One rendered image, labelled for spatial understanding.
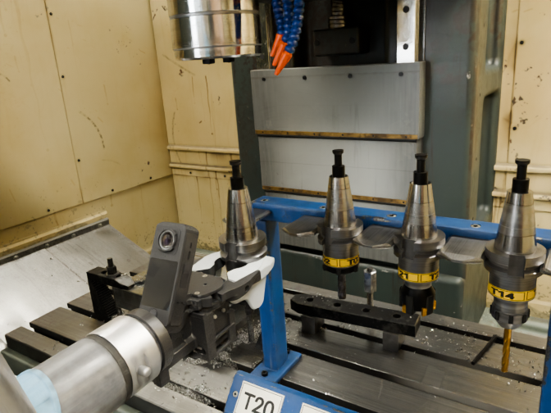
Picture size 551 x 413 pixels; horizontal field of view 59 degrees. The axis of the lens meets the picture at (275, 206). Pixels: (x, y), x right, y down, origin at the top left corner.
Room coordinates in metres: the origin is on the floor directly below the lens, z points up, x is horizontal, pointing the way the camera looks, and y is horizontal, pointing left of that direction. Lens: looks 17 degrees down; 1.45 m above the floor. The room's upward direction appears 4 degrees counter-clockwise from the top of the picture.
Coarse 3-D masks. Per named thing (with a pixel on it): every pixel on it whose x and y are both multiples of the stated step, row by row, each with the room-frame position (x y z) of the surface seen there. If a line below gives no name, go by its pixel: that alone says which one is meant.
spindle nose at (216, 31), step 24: (168, 0) 0.89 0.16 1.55; (192, 0) 0.85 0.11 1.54; (216, 0) 0.85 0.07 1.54; (240, 0) 0.86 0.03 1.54; (192, 24) 0.85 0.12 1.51; (216, 24) 0.85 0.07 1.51; (240, 24) 0.86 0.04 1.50; (192, 48) 0.86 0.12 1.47; (216, 48) 0.85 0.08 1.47; (240, 48) 0.86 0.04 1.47
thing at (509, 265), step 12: (492, 240) 0.54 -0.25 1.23; (492, 252) 0.50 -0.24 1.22; (540, 252) 0.49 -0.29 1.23; (492, 264) 0.51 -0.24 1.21; (504, 264) 0.49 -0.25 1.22; (516, 264) 0.49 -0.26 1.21; (528, 264) 0.48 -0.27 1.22; (540, 264) 0.48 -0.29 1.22; (504, 276) 0.49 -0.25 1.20; (528, 276) 0.48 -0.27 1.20
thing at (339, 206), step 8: (344, 176) 0.63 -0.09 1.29; (328, 184) 0.63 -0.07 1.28; (336, 184) 0.62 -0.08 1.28; (344, 184) 0.62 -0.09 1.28; (328, 192) 0.63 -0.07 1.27; (336, 192) 0.62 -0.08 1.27; (344, 192) 0.62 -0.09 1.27; (328, 200) 0.63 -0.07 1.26; (336, 200) 0.62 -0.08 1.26; (344, 200) 0.62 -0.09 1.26; (352, 200) 0.63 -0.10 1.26; (328, 208) 0.63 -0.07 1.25; (336, 208) 0.62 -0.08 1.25; (344, 208) 0.62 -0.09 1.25; (352, 208) 0.62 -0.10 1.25; (328, 216) 0.62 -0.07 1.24; (336, 216) 0.62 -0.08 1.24; (344, 216) 0.62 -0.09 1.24; (352, 216) 0.62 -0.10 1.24; (328, 224) 0.62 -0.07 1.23; (336, 224) 0.61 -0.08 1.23; (344, 224) 0.61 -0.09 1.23; (352, 224) 0.62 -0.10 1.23
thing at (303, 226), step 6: (306, 216) 0.70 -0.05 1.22; (312, 216) 0.70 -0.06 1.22; (294, 222) 0.68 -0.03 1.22; (300, 222) 0.67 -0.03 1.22; (306, 222) 0.67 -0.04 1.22; (312, 222) 0.67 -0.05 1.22; (282, 228) 0.66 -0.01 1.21; (288, 228) 0.65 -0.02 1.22; (294, 228) 0.65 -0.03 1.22; (300, 228) 0.65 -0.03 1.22; (306, 228) 0.65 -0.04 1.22; (312, 228) 0.65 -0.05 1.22; (294, 234) 0.64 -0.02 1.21; (300, 234) 0.63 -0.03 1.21; (306, 234) 0.63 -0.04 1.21; (312, 234) 0.63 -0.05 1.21
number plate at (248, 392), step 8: (248, 384) 0.66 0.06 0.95; (240, 392) 0.66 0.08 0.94; (248, 392) 0.65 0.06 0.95; (256, 392) 0.64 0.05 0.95; (264, 392) 0.64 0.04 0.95; (272, 392) 0.63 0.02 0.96; (240, 400) 0.65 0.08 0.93; (248, 400) 0.64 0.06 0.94; (256, 400) 0.64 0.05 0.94; (264, 400) 0.63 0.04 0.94; (272, 400) 0.63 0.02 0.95; (280, 400) 0.62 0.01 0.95; (240, 408) 0.64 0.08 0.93; (248, 408) 0.63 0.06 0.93; (256, 408) 0.63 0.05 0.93; (264, 408) 0.62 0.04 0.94; (272, 408) 0.62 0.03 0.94; (280, 408) 0.61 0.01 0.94
